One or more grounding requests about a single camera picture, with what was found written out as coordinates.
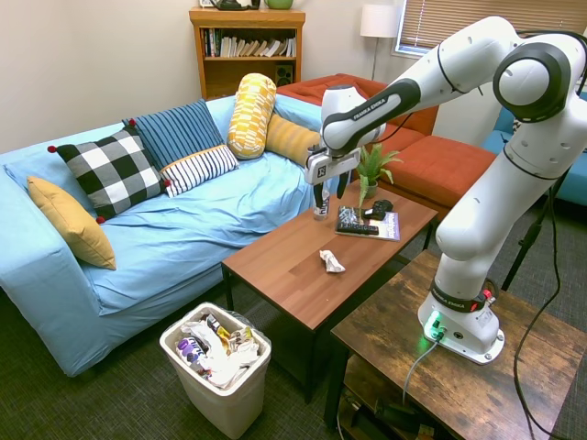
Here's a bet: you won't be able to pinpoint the clear bin liner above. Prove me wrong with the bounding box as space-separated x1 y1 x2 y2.
218 309 259 332

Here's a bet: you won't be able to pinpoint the blue armchair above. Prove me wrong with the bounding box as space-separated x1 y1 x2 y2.
481 89 587 207

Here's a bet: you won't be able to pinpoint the small green potted plant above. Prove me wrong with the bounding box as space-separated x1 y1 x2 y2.
355 143 404 210

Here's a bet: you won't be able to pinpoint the black game controller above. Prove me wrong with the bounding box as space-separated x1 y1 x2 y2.
363 199 394 220

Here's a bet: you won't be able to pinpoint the rustic wooden robot table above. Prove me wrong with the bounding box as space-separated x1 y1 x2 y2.
323 249 587 440

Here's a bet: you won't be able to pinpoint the blue striped pillow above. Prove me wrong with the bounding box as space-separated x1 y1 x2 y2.
121 98 226 171

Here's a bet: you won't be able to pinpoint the white navy striped pillow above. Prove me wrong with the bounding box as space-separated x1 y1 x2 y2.
159 144 240 199

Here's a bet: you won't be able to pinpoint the white floor lamp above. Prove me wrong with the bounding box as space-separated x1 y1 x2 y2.
360 4 403 82

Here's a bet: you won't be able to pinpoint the wooden window blinds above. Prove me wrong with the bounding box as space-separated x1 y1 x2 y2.
396 0 587 59

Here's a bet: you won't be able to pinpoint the black remote control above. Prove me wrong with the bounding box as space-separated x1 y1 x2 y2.
337 223 381 237

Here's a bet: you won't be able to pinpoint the orange sofa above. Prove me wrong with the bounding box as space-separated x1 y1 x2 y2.
274 72 499 222

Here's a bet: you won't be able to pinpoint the black cable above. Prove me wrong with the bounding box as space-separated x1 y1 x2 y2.
512 181 587 440

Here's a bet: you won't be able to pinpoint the black power strip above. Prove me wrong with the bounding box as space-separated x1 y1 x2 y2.
338 392 435 440

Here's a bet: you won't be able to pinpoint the yellow patterned bolster pillow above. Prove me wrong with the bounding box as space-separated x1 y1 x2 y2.
226 72 278 160

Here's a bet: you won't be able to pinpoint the purple magazine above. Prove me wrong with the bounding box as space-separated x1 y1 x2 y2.
334 210 402 243

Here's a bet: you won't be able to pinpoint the yellow snack wrapper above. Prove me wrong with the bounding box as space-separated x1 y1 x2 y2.
228 326 254 355

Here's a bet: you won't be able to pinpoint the light blue sofa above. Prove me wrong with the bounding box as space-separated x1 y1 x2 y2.
0 93 322 378

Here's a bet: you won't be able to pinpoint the wooden bookshelf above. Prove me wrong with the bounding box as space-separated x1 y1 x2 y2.
188 6 307 102

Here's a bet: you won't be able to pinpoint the orange striped pillow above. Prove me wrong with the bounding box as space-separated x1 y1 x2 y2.
264 113 321 167

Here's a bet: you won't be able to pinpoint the wooden coffee table, black frame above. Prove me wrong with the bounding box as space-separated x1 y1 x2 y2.
221 179 440 404

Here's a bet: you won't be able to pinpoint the black tripod stand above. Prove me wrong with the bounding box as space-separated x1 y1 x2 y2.
501 178 566 292

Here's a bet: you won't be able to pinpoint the crumpled white plastic bag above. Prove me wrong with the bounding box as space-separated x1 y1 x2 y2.
181 320 260 391

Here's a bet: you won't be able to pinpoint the hint bottle with purple label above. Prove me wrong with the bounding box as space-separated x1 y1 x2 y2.
177 336 210 368

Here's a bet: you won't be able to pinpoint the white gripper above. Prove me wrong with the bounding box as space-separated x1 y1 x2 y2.
305 145 362 213

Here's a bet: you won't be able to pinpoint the brown wrapper with barcode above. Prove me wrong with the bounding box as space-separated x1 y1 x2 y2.
205 313 233 344

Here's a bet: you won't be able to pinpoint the clear hint water bottle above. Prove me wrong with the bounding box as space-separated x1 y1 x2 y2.
313 182 333 223

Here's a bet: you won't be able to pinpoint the grey cable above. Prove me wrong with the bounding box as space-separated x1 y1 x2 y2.
402 337 442 407

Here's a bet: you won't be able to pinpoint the plain mustard pillow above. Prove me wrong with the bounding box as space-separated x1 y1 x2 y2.
26 175 117 271

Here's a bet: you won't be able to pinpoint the white plastic trash bin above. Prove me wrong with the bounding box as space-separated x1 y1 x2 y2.
159 302 272 440

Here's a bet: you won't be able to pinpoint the black and white checkered pillow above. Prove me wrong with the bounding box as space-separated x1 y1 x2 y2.
47 118 172 225

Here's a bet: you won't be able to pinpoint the white tissue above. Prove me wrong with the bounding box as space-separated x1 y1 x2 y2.
318 249 347 275

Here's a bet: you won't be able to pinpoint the row of books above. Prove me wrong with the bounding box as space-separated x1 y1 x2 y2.
201 27 298 59

